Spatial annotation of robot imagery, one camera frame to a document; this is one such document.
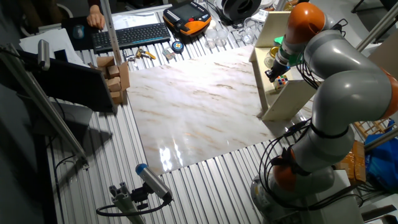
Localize multicoloured Rubik's cube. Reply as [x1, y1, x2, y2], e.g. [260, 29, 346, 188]
[274, 75, 289, 93]

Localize grey computer mouse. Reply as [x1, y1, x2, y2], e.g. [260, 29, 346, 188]
[72, 24, 85, 40]

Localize silver depth camera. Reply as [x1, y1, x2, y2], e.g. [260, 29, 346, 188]
[37, 39, 51, 72]

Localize aluminium diagonal beam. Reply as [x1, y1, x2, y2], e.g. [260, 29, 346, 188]
[0, 43, 90, 169]

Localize black camera cable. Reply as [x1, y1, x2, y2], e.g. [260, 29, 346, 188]
[95, 198, 171, 217]

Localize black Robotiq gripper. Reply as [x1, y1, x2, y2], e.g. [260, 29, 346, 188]
[264, 57, 290, 83]

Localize round black puck blue logo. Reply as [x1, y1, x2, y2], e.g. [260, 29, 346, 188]
[171, 40, 185, 54]

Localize small cardboard block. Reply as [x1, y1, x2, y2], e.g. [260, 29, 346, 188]
[96, 55, 116, 68]
[105, 77, 122, 93]
[110, 90, 124, 105]
[107, 64, 121, 78]

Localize clear glass beaker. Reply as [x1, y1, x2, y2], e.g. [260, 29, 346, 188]
[238, 17, 257, 44]

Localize black plug cable blue light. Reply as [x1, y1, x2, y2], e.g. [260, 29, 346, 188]
[281, 119, 312, 138]

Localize silver camera blue end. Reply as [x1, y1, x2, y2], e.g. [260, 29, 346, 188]
[135, 163, 174, 203]

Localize black computer keyboard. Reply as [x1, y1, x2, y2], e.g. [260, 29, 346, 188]
[91, 22, 172, 54]

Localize small cardboard box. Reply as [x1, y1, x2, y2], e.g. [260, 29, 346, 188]
[118, 61, 131, 91]

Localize clear box coloured clips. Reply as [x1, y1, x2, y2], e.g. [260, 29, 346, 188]
[162, 47, 177, 61]

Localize black camera clamp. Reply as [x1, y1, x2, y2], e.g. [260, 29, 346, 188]
[130, 183, 150, 211]

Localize blue bag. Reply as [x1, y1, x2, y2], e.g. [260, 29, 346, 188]
[363, 119, 398, 192]

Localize orange cardboard package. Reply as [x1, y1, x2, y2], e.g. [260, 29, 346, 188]
[334, 139, 367, 186]

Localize aluminium profile pole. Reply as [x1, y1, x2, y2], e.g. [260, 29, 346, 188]
[99, 0, 123, 66]
[356, 1, 398, 52]
[363, 127, 398, 153]

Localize orange black teach pendant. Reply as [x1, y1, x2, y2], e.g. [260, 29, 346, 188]
[162, 1, 212, 37]

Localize grey monitor base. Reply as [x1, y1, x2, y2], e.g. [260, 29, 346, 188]
[30, 101, 94, 138]

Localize white power strip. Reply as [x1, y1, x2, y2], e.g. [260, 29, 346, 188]
[250, 8, 270, 23]

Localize marble patterned mat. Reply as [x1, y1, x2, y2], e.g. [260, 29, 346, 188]
[126, 45, 315, 175]

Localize wooden slat rack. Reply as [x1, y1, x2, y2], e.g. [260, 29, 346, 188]
[353, 118, 397, 139]

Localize brown board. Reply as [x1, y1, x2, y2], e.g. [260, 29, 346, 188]
[368, 30, 398, 100]

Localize clear plastic cup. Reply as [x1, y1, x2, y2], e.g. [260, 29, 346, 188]
[204, 28, 218, 49]
[216, 28, 229, 47]

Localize glass jar gold lid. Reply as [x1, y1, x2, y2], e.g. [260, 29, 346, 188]
[264, 46, 280, 69]

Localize black filament spool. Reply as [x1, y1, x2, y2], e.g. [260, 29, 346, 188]
[221, 0, 262, 22]

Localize yellow handled tool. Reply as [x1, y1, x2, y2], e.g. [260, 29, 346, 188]
[135, 47, 157, 60]

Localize black mouse pad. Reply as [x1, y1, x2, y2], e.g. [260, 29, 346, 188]
[61, 14, 100, 51]

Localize white paper sheets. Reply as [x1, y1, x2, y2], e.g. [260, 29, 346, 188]
[19, 27, 90, 68]

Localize short aluminium profile post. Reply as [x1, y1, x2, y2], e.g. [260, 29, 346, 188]
[108, 182, 147, 224]

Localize silver pliers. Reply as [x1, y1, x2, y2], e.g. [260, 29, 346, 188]
[123, 51, 139, 68]

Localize black monitor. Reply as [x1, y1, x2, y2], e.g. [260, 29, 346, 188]
[17, 49, 118, 113]

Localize cream wooden shelf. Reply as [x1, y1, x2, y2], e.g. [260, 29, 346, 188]
[248, 11, 318, 122]

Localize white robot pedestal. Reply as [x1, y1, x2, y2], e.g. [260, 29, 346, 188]
[306, 169, 364, 224]

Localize operator bare hand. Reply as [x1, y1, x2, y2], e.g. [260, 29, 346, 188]
[86, 4, 106, 30]

